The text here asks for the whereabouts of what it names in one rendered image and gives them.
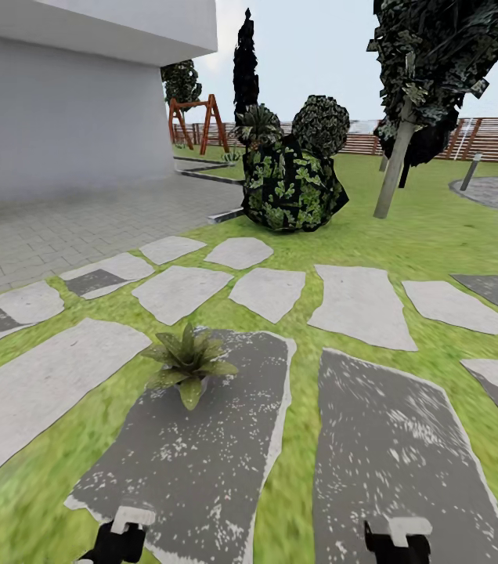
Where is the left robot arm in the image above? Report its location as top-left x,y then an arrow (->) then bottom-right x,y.
73,507 -> 156,564

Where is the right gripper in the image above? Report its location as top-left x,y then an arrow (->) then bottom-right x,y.
366,528 -> 429,564

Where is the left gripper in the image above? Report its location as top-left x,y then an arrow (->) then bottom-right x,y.
95,522 -> 146,564

